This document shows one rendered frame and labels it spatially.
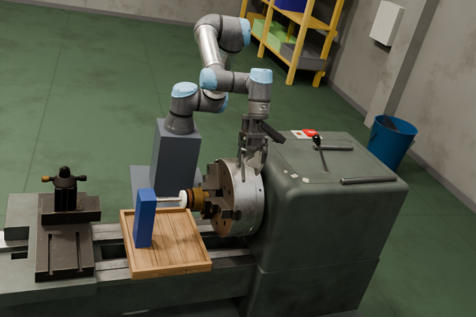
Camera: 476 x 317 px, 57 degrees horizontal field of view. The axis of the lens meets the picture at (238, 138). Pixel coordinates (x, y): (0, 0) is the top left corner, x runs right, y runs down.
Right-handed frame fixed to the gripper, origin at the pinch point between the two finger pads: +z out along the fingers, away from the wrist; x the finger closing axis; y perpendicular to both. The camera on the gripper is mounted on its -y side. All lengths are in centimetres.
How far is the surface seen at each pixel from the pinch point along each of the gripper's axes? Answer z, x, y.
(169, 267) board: 38.9, -14.2, 25.9
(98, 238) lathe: 35, -38, 49
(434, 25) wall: -103, -254, -335
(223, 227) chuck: 26.7, -18.2, 4.0
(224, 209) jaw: 17.0, -11.8, 6.7
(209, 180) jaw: 9.7, -25.5, 8.6
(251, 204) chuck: 14.8, -9.3, -2.7
